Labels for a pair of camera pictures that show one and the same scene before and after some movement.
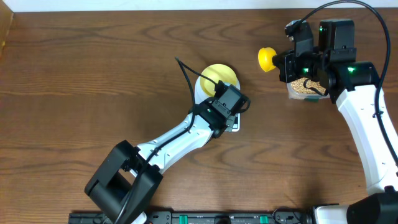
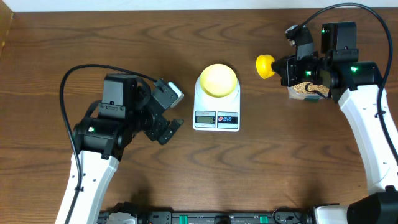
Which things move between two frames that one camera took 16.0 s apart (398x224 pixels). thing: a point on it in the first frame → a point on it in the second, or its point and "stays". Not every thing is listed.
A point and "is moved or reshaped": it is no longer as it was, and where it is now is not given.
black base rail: x=205 y=217 stays
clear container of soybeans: x=296 y=90 stays
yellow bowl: x=216 y=72 stays
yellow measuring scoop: x=265 y=58 is moved or reshaped
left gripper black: x=231 y=122 → x=156 y=130
